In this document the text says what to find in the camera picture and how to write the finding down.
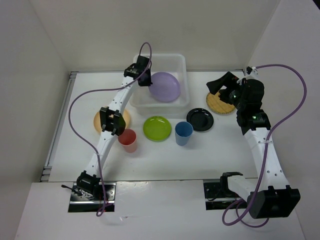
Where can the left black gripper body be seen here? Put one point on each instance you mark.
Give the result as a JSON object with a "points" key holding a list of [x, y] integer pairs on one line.
{"points": [[147, 81]]}

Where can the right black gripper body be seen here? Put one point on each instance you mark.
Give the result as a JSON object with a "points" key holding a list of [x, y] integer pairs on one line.
{"points": [[232, 95]]}

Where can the purple plastic plate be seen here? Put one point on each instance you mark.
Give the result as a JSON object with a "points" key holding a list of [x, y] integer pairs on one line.
{"points": [[165, 87]]}

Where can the orange plastic plate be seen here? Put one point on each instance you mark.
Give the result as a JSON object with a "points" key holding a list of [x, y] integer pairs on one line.
{"points": [[97, 121]]}

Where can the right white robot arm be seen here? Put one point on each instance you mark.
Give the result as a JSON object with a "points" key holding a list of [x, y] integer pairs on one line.
{"points": [[272, 195]]}

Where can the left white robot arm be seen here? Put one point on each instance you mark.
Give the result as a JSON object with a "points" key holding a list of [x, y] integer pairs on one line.
{"points": [[112, 124]]}

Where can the clear plastic bin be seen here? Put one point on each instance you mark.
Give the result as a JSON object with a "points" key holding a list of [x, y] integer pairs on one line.
{"points": [[145, 104]]}

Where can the round woven bamboo coaster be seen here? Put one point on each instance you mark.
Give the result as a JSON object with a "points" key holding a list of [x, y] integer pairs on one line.
{"points": [[218, 106]]}

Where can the black plastic plate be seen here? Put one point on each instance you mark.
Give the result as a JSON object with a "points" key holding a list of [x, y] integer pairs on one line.
{"points": [[200, 119]]}

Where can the green plastic plate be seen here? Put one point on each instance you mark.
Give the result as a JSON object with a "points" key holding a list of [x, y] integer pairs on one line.
{"points": [[157, 128]]}

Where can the red plastic cup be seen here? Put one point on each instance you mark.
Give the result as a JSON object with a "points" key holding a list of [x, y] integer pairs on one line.
{"points": [[128, 140]]}

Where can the blue plastic cup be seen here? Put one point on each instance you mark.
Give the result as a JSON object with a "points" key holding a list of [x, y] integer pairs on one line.
{"points": [[183, 131]]}

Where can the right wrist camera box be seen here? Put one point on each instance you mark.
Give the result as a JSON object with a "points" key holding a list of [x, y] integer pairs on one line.
{"points": [[250, 70]]}

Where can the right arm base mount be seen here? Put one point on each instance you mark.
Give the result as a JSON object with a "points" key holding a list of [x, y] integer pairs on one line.
{"points": [[215, 197]]}

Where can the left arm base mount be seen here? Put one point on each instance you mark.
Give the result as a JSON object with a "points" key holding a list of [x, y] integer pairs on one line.
{"points": [[81, 202]]}

